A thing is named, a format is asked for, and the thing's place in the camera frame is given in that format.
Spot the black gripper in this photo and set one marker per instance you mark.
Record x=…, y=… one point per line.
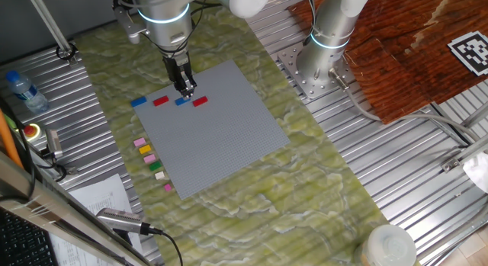
x=176, y=68

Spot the pink Lego brick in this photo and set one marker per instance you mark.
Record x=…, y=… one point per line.
x=140, y=142
x=149, y=158

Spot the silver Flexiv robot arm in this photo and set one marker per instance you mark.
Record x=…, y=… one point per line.
x=167, y=29

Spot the blue Lego brick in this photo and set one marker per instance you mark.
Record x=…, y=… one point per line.
x=138, y=101
x=178, y=102

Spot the red Lego brick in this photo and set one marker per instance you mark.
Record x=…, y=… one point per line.
x=200, y=101
x=160, y=100

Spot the grey Lego baseplate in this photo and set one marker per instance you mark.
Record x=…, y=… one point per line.
x=213, y=144

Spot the yellow Lego brick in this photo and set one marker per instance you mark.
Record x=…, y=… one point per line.
x=145, y=149

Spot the green Lego brick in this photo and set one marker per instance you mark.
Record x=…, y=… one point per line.
x=155, y=166

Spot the white Lego brick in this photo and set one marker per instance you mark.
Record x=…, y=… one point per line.
x=159, y=175

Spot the small magenta Lego brick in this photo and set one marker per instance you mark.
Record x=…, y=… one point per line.
x=167, y=187

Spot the printed paper sheets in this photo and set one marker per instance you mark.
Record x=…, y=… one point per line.
x=103, y=197

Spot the aluminium stand pole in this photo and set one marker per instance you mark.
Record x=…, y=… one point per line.
x=47, y=22

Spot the green marble pattern mat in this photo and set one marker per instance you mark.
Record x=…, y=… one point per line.
x=286, y=205

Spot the plastic water bottle blue cap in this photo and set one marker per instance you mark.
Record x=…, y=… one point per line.
x=26, y=92

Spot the red emergency stop button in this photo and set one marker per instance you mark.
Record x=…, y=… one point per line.
x=29, y=130

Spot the orange pole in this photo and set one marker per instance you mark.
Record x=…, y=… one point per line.
x=7, y=138

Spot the black keyboard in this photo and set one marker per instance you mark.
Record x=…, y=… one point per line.
x=23, y=245

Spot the white plastic jar lid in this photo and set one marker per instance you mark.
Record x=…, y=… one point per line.
x=389, y=245

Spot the black white fiducial marker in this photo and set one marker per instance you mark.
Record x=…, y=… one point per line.
x=470, y=52

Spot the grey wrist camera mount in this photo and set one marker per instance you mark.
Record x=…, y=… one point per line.
x=127, y=24

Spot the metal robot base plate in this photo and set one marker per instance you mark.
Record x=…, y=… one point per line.
x=316, y=88

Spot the silver camera on mount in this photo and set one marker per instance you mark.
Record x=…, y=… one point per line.
x=53, y=142

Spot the metal frame bar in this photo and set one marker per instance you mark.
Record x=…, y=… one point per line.
x=38, y=205

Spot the aluminium frame profile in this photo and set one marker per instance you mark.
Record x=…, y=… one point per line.
x=472, y=149

